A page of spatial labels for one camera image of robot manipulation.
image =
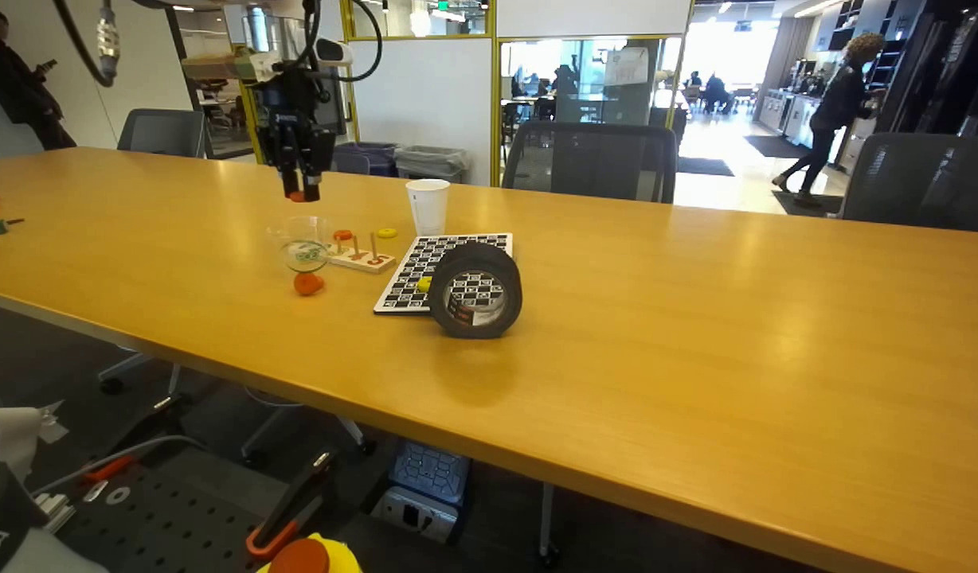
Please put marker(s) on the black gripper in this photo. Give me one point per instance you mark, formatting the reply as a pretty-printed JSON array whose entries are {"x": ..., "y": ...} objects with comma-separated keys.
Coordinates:
[{"x": 297, "y": 113}]

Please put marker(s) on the orange wooden disc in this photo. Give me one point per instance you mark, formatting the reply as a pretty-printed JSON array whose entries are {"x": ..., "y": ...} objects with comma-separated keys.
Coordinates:
[
  {"x": 343, "y": 238},
  {"x": 308, "y": 277},
  {"x": 309, "y": 291},
  {"x": 300, "y": 195}
]

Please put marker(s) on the yellow wooden disc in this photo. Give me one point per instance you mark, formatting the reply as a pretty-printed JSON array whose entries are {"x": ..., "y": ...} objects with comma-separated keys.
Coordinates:
[
  {"x": 388, "y": 234},
  {"x": 424, "y": 285}
]

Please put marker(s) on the white paper cup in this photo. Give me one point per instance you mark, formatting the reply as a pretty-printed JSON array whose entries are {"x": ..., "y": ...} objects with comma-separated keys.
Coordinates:
[{"x": 428, "y": 205}]

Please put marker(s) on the wooden number peg board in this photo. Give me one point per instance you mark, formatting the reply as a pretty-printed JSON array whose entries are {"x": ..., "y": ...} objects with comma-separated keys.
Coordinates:
[{"x": 377, "y": 264}]

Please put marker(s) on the yellow framed glass partition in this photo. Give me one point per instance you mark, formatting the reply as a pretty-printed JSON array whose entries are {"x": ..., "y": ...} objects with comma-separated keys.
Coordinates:
[{"x": 424, "y": 96}]

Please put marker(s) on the black white marker board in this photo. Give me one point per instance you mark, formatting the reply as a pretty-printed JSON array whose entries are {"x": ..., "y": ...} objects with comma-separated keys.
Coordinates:
[{"x": 404, "y": 283}]

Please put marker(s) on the black office chair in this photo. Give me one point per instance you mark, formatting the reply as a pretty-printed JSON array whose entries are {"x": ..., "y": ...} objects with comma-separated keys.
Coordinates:
[{"x": 243, "y": 425}]

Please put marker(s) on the standing person with phone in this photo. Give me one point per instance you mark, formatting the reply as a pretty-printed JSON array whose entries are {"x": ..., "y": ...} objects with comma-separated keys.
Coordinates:
[{"x": 13, "y": 92}]

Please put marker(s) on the black clamp orange grip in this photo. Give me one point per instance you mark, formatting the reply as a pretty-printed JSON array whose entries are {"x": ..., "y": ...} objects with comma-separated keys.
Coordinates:
[{"x": 291, "y": 512}]

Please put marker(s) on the blue white box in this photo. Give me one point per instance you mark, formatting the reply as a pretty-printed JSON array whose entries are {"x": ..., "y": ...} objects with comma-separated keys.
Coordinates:
[{"x": 424, "y": 494}]

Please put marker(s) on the small orange tool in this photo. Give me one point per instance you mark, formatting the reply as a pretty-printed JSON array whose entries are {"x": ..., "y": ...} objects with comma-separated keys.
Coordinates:
[{"x": 110, "y": 470}]

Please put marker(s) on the yellow red emergency stop button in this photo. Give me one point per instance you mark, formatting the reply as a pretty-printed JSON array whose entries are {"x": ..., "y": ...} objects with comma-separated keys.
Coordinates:
[{"x": 312, "y": 558}]

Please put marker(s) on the dark floor mat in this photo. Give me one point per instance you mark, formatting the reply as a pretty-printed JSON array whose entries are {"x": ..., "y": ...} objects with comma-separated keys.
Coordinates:
[
  {"x": 816, "y": 209},
  {"x": 705, "y": 167}
]

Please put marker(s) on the person in dark clothes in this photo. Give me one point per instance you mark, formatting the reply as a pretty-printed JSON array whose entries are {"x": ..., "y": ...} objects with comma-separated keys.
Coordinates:
[{"x": 832, "y": 113}]

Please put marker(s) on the dark grey office chair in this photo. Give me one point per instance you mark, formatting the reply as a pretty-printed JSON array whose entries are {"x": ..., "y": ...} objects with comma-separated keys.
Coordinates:
[{"x": 921, "y": 181}]

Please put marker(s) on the black glass doors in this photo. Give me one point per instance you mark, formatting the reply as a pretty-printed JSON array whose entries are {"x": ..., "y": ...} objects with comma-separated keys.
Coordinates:
[{"x": 944, "y": 66}]

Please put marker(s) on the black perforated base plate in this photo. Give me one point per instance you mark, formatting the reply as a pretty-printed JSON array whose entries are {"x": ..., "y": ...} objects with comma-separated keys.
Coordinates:
[{"x": 170, "y": 519}]

